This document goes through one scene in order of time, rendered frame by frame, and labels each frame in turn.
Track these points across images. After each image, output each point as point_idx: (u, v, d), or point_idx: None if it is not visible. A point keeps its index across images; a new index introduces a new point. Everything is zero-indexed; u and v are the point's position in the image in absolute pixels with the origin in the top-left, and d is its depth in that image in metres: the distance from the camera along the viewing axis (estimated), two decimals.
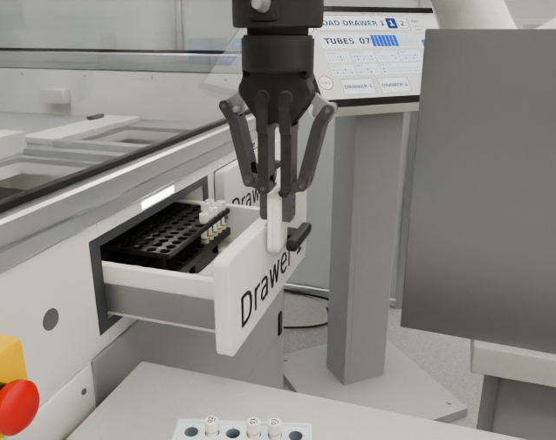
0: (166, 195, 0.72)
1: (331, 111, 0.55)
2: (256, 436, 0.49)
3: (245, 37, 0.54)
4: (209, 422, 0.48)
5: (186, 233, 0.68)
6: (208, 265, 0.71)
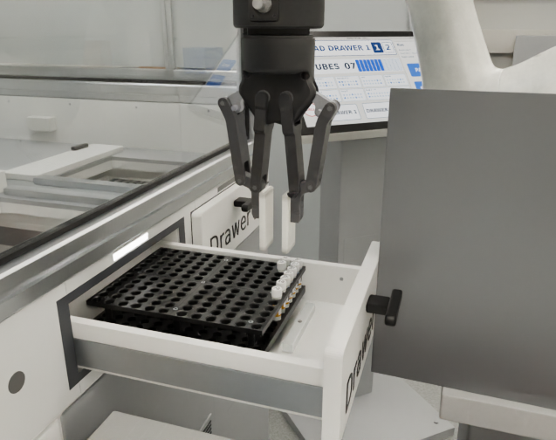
0: (139, 244, 0.73)
1: (333, 108, 0.55)
2: (285, 290, 0.67)
3: (246, 37, 0.54)
4: (278, 289, 0.64)
5: (271, 301, 0.64)
6: (290, 332, 0.68)
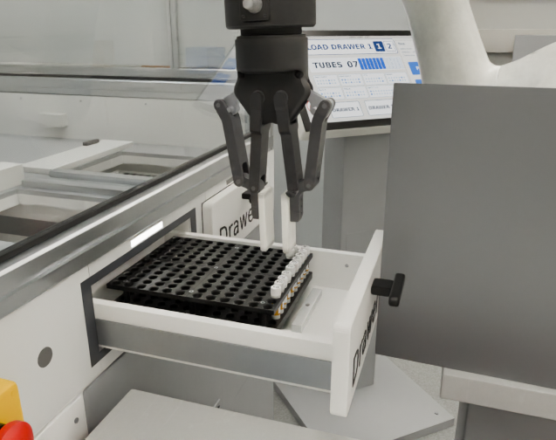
0: (154, 231, 0.76)
1: (328, 106, 0.55)
2: (294, 275, 0.71)
3: (238, 38, 0.54)
4: (287, 273, 0.68)
5: None
6: (298, 314, 0.71)
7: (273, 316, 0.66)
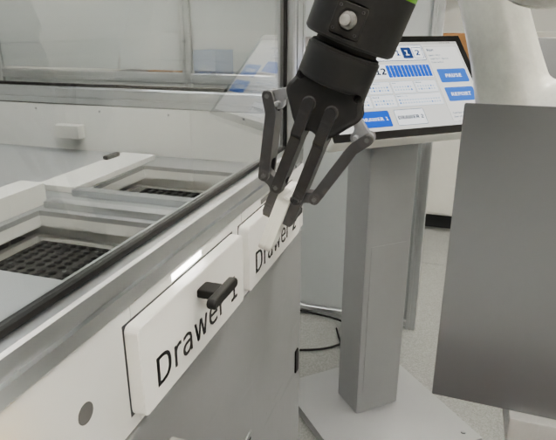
0: (194, 262, 0.70)
1: (370, 142, 0.55)
2: None
3: (315, 42, 0.52)
4: None
5: None
6: None
7: None
